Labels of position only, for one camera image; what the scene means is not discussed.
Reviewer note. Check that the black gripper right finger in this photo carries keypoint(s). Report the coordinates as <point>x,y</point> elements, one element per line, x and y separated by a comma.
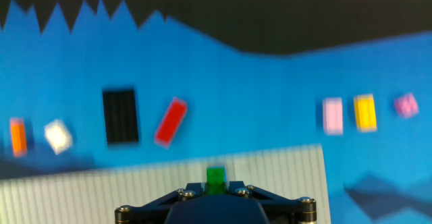
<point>290,210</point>

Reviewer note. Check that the blue mountain print tablecloth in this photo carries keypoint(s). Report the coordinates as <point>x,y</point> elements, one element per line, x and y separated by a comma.
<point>253,99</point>

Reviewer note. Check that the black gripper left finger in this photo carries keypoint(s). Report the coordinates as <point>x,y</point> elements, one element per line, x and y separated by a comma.
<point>148,212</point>

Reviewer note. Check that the grey Lego baseplate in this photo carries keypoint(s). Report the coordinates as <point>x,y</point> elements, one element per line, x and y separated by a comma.
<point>84,193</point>

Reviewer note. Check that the white Lego brick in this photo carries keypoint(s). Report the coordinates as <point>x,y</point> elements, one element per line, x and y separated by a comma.
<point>58,137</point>

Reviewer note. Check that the small magenta Lego brick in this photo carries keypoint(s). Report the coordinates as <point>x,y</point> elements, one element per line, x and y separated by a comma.
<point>406,105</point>

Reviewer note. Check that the light pink Lego brick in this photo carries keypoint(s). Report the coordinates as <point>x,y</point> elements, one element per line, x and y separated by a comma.
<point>332,116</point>

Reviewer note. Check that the red Lego brick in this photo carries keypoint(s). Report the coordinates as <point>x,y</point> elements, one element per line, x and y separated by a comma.
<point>170,122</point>

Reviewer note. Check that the orange Lego brick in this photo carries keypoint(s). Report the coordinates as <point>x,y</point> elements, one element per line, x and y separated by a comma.
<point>18,137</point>

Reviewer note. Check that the black Lego plate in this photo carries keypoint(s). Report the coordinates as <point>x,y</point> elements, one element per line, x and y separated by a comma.
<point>120,116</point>

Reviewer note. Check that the green Lego brick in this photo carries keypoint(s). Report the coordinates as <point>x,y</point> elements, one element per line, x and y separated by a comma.
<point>215,180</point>

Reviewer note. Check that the yellow Lego brick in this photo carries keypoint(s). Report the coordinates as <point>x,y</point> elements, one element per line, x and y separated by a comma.
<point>365,113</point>

